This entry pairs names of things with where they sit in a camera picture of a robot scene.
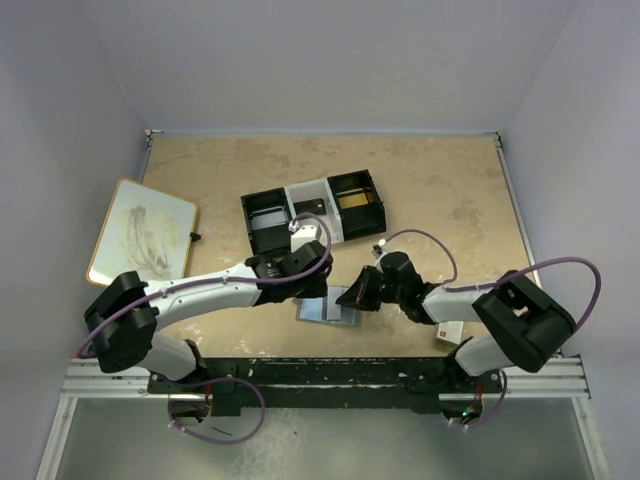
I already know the silver card in tray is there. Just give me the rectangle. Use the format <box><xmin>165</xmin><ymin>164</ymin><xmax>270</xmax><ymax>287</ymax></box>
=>
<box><xmin>250</xmin><ymin>206</ymin><xmax>289</xmax><ymax>230</ymax></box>

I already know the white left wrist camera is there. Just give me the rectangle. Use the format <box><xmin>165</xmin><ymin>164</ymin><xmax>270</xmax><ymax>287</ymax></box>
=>
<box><xmin>288</xmin><ymin>221</ymin><xmax>321</xmax><ymax>252</ymax></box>

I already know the gold card in tray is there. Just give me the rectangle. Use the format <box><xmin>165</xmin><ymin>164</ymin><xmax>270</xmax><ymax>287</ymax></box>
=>
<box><xmin>338</xmin><ymin>190</ymin><xmax>375</xmax><ymax>210</ymax></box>

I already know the aluminium frame rail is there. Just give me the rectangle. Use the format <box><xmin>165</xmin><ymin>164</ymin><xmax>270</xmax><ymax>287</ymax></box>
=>
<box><xmin>60</xmin><ymin>358</ymin><xmax>591</xmax><ymax>399</ymax></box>

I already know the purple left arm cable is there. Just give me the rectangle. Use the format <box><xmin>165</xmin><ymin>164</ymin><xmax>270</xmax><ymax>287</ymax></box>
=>
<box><xmin>79</xmin><ymin>212</ymin><xmax>334</xmax><ymax>359</ymax></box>

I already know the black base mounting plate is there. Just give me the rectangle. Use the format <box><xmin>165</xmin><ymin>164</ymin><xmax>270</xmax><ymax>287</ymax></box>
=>
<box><xmin>149</xmin><ymin>357</ymin><xmax>502</xmax><ymax>417</ymax></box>

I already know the black card in tray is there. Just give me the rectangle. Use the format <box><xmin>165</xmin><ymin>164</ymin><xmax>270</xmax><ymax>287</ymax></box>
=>
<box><xmin>293</xmin><ymin>198</ymin><xmax>327</xmax><ymax>219</ymax></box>

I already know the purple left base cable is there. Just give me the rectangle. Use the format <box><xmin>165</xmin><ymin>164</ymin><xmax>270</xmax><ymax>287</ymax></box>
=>
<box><xmin>167</xmin><ymin>375</ymin><xmax>267</xmax><ymax>444</ymax></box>

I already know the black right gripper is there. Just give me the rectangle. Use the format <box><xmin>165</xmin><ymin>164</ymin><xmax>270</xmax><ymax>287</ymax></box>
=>
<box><xmin>336</xmin><ymin>265</ymin><xmax>404</xmax><ymax>312</ymax></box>

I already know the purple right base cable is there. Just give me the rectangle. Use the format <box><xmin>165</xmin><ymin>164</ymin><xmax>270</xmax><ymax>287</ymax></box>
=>
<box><xmin>447</xmin><ymin>368</ymin><xmax>508</xmax><ymax>430</ymax></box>

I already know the wood-framed whiteboard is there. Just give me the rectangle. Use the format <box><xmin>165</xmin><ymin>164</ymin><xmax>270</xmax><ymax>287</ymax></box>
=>
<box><xmin>86</xmin><ymin>178</ymin><xmax>198</xmax><ymax>286</ymax></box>

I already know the grey card holder wallet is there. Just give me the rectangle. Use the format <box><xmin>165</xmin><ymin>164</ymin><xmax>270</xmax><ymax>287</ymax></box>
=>
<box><xmin>296</xmin><ymin>286</ymin><xmax>360</xmax><ymax>327</ymax></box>

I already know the small white red box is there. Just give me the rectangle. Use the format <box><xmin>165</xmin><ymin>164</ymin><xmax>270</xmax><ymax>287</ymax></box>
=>
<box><xmin>435</xmin><ymin>321</ymin><xmax>465</xmax><ymax>346</ymax></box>

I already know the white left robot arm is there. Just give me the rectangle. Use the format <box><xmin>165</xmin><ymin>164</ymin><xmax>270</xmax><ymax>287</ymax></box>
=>
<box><xmin>78</xmin><ymin>240</ymin><xmax>333</xmax><ymax>392</ymax></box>

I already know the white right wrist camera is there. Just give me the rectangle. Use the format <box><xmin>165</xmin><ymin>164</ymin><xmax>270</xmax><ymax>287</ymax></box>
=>
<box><xmin>372</xmin><ymin>239</ymin><xmax>387</xmax><ymax>259</ymax></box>

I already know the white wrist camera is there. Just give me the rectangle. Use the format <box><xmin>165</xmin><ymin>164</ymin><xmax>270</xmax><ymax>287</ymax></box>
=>
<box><xmin>372</xmin><ymin>239</ymin><xmax>387</xmax><ymax>259</ymax></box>
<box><xmin>288</xmin><ymin>221</ymin><xmax>321</xmax><ymax>252</ymax></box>

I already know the three-compartment card tray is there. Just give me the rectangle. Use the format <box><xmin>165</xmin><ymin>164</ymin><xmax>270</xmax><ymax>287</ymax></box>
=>
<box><xmin>241</xmin><ymin>170</ymin><xmax>386</xmax><ymax>255</ymax></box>

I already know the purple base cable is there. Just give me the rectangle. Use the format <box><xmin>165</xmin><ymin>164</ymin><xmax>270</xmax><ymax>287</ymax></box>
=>
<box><xmin>167</xmin><ymin>375</ymin><xmax>267</xmax><ymax>444</ymax></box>
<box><xmin>447</xmin><ymin>368</ymin><xmax>508</xmax><ymax>430</ymax></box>

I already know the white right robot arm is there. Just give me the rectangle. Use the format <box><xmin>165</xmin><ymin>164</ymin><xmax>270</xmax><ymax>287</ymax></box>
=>
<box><xmin>336</xmin><ymin>252</ymin><xmax>577</xmax><ymax>391</ymax></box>

